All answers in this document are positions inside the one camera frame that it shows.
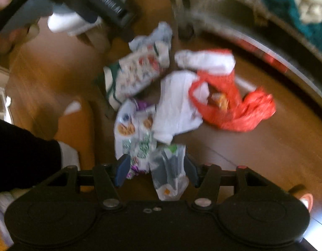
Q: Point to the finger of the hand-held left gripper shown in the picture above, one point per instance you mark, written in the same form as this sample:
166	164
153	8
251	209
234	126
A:
123	24

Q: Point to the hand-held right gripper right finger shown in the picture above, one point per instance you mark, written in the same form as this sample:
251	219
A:
191	173

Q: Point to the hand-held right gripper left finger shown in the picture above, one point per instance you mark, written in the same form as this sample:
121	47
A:
122	171

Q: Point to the clear plastic bag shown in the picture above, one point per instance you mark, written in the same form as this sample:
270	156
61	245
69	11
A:
168	174

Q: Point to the pale blue wrapper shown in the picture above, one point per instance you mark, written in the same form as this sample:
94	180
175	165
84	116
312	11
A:
155	35

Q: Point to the purple white snack wrapper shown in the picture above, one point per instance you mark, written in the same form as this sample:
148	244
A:
134	136

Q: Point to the green white printed packet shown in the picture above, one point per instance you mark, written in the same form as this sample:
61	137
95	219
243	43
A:
136	77

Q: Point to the white plastic bag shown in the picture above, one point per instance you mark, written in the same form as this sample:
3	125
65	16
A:
176	107

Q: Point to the white red wrapper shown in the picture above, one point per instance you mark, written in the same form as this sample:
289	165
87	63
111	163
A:
205	59

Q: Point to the person's left hand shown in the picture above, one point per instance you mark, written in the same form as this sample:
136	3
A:
5	43

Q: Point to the white sock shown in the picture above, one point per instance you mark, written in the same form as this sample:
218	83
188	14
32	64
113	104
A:
69	23
70	155

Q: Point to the small white paper scrap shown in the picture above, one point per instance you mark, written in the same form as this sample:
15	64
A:
72	107

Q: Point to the black trouser leg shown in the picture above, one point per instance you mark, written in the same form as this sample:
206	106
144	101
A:
22	153

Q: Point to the orange white object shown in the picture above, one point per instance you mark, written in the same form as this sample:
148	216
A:
305	199

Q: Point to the teal zigzag blanket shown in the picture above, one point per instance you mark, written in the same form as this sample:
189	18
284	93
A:
294	7

